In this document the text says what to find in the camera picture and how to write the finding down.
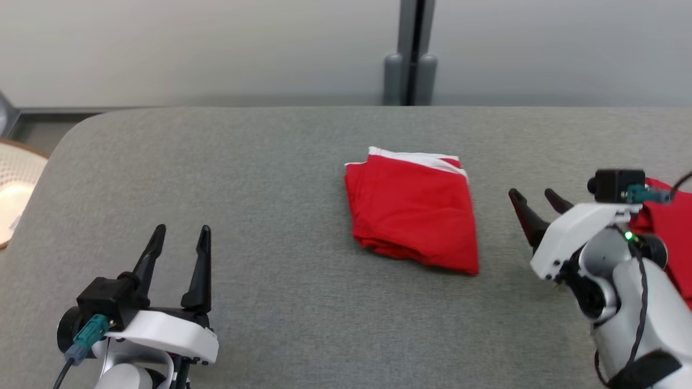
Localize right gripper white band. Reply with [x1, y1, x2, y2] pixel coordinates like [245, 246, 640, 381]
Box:
[508, 187, 643, 281]

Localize teal right camera connector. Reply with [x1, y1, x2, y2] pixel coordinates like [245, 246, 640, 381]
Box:
[626, 184, 673, 205]

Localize red white jersey garment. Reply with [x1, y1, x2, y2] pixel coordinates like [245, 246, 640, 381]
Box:
[344, 146, 481, 277]

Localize teal left camera connector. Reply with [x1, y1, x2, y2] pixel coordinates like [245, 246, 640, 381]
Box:
[72, 313, 111, 354]

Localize dark left camera cable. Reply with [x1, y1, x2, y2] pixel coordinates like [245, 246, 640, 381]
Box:
[52, 348, 82, 389]

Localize grey partition post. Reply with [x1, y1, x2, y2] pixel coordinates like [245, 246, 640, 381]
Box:
[383, 0, 438, 107]

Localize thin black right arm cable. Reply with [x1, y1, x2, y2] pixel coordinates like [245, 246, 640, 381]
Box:
[594, 238, 650, 388]

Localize red garment with white trim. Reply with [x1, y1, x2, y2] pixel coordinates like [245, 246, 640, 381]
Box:
[630, 177, 692, 311]

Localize white woven basket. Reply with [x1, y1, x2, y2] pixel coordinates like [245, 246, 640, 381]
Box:
[0, 138, 50, 251]

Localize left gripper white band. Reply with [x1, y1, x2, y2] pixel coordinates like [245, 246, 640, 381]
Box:
[105, 224, 220, 364]

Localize teal camera connector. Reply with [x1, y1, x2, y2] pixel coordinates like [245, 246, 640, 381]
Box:
[626, 184, 673, 205]
[72, 313, 111, 354]

